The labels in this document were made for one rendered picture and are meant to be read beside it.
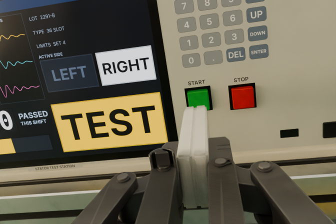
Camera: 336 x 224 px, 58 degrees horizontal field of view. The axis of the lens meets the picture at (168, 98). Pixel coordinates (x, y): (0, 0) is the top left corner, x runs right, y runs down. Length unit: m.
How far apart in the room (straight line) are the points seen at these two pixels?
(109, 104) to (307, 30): 0.18
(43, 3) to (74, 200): 0.18
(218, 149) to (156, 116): 0.12
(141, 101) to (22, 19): 0.13
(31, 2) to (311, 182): 0.28
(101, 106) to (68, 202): 0.10
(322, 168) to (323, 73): 0.08
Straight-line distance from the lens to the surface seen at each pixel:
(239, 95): 0.26
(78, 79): 0.29
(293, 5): 0.27
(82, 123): 0.30
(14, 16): 0.30
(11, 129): 0.34
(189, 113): 0.19
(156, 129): 0.28
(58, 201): 0.32
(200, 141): 0.16
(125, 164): 0.31
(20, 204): 0.34
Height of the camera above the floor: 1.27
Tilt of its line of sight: 17 degrees down
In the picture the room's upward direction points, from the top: 9 degrees counter-clockwise
